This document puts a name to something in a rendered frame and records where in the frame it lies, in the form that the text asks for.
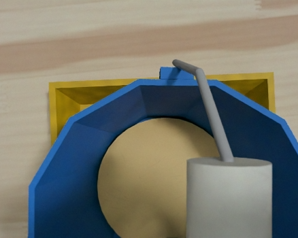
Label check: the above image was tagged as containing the yellow square tray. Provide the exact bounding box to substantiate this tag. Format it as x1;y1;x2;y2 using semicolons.
48;72;276;147

